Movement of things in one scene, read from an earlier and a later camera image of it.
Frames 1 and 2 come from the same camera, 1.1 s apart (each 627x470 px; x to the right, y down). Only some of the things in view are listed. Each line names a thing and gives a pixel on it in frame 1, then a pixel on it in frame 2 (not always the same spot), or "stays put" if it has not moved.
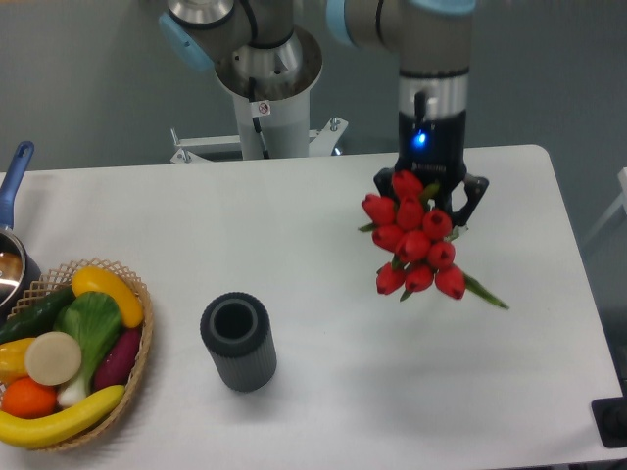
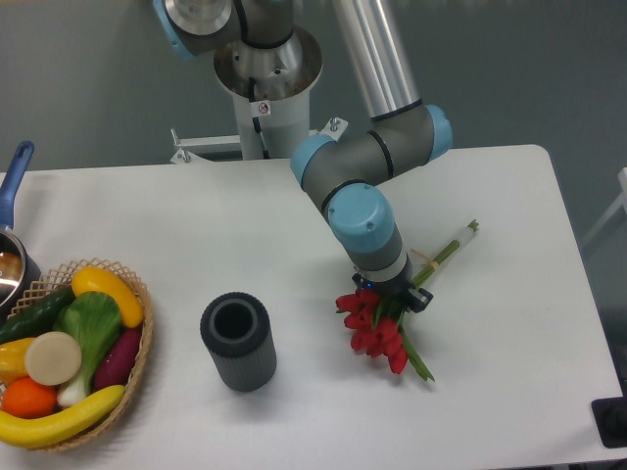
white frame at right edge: x=622 y=201 stays put
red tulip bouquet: x=418 y=237 to x=374 y=321
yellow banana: x=33 y=433 stays put
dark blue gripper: x=436 y=150 to x=392 y=291
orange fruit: x=26 y=399 stays put
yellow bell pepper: x=13 y=364 stays put
